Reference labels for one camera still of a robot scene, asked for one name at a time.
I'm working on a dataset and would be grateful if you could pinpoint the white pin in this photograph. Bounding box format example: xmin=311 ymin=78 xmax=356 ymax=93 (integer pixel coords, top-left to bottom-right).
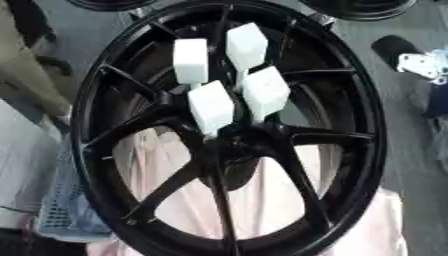
xmin=239 ymin=65 xmax=293 ymax=124
xmin=224 ymin=22 xmax=272 ymax=91
xmin=185 ymin=79 xmax=237 ymax=139
xmin=171 ymin=38 xmax=212 ymax=89

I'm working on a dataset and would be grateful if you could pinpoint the black spoked wheel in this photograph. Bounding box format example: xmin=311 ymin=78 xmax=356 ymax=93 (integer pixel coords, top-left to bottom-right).
xmin=68 ymin=0 xmax=389 ymax=256

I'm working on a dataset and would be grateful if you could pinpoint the black round wheel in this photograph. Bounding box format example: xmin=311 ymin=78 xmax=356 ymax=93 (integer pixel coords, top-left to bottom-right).
xmin=297 ymin=0 xmax=420 ymax=22
xmin=64 ymin=0 xmax=158 ymax=12

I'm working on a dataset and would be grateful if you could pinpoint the pale pink cloth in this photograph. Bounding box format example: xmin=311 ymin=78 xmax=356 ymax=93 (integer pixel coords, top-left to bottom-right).
xmin=85 ymin=127 xmax=410 ymax=256

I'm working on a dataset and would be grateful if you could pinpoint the pale perforated plastic basket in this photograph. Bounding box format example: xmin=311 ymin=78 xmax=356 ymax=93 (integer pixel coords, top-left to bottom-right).
xmin=33 ymin=143 xmax=114 ymax=244

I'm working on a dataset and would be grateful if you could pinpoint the person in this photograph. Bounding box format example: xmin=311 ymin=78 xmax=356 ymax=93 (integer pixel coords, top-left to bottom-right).
xmin=0 ymin=0 xmax=79 ymax=118

